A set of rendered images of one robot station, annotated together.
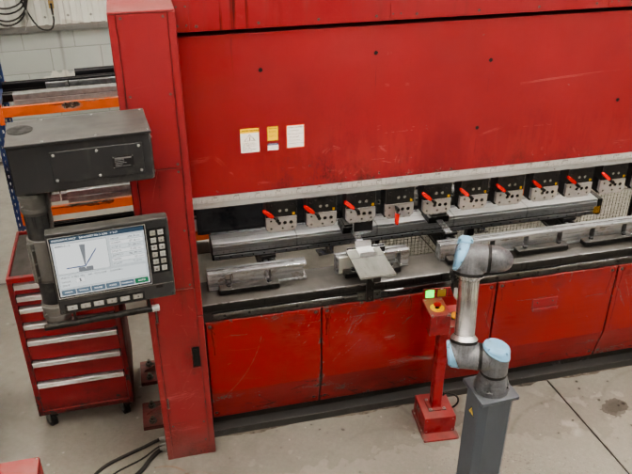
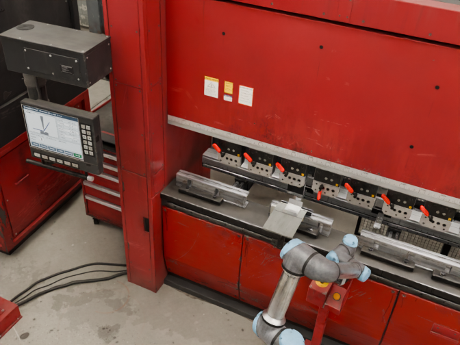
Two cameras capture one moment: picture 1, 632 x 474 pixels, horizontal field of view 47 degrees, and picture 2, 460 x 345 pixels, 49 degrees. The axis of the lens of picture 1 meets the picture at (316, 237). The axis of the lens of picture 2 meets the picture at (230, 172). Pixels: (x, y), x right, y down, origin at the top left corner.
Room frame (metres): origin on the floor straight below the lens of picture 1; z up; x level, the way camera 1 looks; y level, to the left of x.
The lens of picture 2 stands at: (1.09, -1.35, 2.92)
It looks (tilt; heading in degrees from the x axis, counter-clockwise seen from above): 36 degrees down; 37
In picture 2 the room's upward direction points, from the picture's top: 4 degrees clockwise
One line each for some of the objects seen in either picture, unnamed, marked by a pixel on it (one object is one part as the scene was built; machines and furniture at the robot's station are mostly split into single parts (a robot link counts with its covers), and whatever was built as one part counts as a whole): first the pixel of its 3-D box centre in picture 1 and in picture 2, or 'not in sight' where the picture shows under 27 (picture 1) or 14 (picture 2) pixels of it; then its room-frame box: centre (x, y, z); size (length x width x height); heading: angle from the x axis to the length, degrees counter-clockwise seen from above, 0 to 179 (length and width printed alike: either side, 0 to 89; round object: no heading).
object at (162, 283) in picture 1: (112, 260); (66, 134); (2.45, 0.80, 1.42); 0.45 x 0.12 x 0.36; 109
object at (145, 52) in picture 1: (165, 228); (168, 129); (3.19, 0.75, 1.15); 0.85 x 0.25 x 2.30; 14
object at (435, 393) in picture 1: (438, 366); (319, 328); (3.05, -0.66, 0.39); 0.05 x 0.05 x 0.54; 9
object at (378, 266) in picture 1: (370, 262); (285, 220); (3.11, -0.27, 1.00); 0.26 x 0.18 x 0.01; 14
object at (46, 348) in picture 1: (77, 327); (124, 172); (3.24, 1.30, 0.50); 0.50 x 0.50 x 1.00; 14
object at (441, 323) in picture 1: (445, 310); (329, 288); (3.05, -0.66, 0.75); 0.20 x 0.16 x 0.18; 99
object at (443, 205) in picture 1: (434, 195); (363, 189); (3.34, -0.60, 1.26); 0.15 x 0.09 x 0.17; 104
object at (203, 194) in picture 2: (249, 286); (200, 194); (3.06, 0.33, 0.89); 0.30 x 0.05 x 0.03; 104
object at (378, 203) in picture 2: (440, 220); (380, 213); (3.53, -0.68, 1.01); 0.26 x 0.12 x 0.05; 14
